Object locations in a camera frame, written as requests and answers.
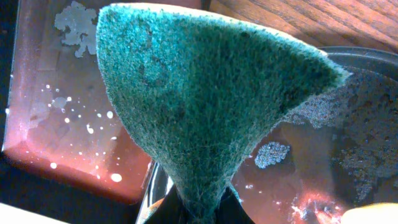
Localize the yellow plate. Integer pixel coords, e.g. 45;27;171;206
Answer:
341;203;397;224

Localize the rectangular black tray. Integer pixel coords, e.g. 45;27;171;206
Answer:
0;0;212;224

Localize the round black tray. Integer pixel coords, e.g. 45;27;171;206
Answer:
136;47;397;223

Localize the green orange sponge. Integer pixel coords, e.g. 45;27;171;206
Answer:
96;3;349;217

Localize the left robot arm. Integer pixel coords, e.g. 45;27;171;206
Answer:
1;181;252;224

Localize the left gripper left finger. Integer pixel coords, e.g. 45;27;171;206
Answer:
144;185;188;224

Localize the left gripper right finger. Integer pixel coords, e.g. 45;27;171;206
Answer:
217;184;254;224

